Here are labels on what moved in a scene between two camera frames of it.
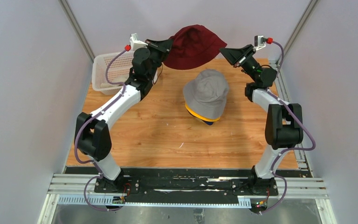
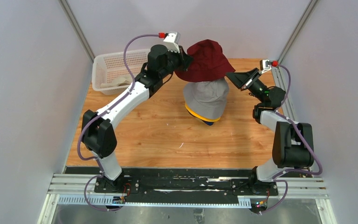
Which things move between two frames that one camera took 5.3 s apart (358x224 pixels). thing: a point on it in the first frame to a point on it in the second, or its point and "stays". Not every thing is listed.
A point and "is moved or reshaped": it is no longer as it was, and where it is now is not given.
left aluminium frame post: (77, 28) stays
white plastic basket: (119, 72) stays
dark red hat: (193, 46) is moved or reshaped
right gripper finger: (234, 54) to (242, 78)
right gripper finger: (237, 58) to (244, 84)
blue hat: (210, 123) stays
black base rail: (185, 186) stays
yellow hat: (207, 118) stays
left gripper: (162, 47) to (184, 59)
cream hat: (121, 79) stays
